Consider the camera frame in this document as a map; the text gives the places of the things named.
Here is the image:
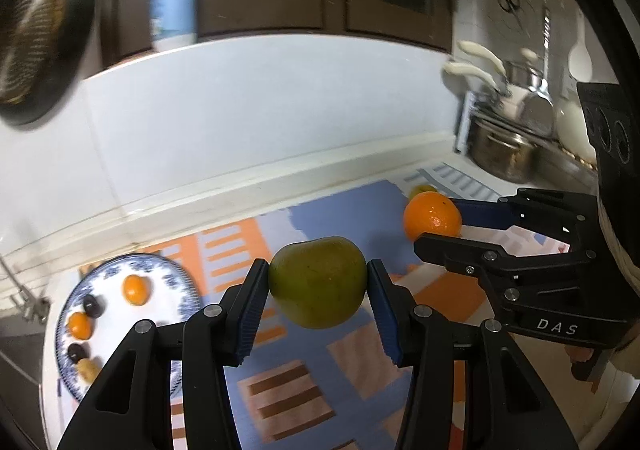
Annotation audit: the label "orange tangerine front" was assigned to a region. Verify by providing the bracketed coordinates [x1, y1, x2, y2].
[122, 275, 150, 306]

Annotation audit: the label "large orange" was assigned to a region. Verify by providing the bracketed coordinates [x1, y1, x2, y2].
[402, 191, 462, 241]

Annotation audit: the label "dark plum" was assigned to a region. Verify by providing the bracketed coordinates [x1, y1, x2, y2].
[81, 294, 104, 319]
[66, 343, 88, 364]

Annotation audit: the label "small orange tangerine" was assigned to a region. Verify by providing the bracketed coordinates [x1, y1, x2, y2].
[66, 311, 93, 340]

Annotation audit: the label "small brown kiwi fruit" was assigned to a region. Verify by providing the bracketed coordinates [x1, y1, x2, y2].
[76, 358, 100, 385]

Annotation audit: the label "yellow green pear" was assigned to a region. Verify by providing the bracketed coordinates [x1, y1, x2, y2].
[408, 185, 437, 200]

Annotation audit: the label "person's right hand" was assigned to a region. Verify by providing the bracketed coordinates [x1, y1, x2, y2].
[564, 342, 639, 392]

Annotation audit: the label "white ceramic jug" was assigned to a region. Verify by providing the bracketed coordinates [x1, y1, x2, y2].
[555, 10, 597, 166]

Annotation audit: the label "steel cooking pot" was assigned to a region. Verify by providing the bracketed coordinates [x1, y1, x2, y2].
[469, 118, 538, 184]

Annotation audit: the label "steel ladle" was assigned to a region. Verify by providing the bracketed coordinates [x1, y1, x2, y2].
[520, 3, 554, 137]

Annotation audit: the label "colourful patterned table mat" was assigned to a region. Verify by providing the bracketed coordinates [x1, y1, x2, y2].
[56, 164, 572, 450]

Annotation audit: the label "blue white porcelain plate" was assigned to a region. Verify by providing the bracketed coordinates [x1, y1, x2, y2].
[54, 253, 203, 401]

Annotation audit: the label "steel lidded saucepan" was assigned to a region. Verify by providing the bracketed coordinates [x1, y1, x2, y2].
[494, 47, 548, 121]

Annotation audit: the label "slim chrome faucet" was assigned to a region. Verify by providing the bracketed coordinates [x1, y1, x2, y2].
[0, 257, 51, 325]

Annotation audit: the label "brass colander strainer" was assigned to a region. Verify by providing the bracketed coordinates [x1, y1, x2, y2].
[1, 0, 64, 106]

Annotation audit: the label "black frying pan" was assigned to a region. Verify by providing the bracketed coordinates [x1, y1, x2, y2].
[1, 0, 94, 126]

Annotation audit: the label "black scissors on wall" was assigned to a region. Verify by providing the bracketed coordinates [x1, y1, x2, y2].
[498, 0, 524, 31]

